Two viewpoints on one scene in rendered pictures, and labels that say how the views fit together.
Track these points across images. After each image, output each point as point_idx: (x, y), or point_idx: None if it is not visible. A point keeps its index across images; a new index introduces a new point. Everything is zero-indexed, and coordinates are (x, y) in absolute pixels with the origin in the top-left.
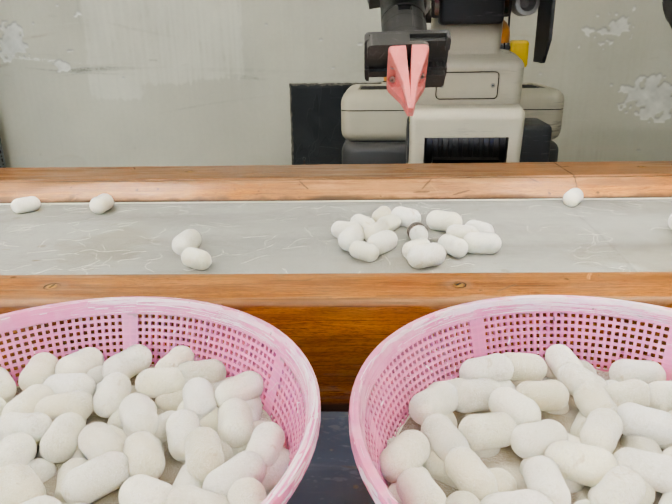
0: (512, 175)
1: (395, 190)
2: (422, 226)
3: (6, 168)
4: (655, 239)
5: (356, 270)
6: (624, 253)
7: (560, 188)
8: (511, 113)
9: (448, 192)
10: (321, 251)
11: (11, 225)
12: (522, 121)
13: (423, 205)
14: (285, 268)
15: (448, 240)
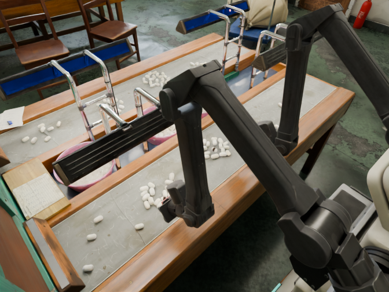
0: (223, 186)
1: (242, 167)
2: (212, 148)
3: (320, 122)
4: (178, 177)
5: (211, 137)
6: (179, 166)
7: (211, 193)
8: (300, 278)
9: (232, 175)
10: (223, 138)
11: (277, 117)
12: (295, 284)
13: (232, 168)
14: (220, 131)
15: (204, 146)
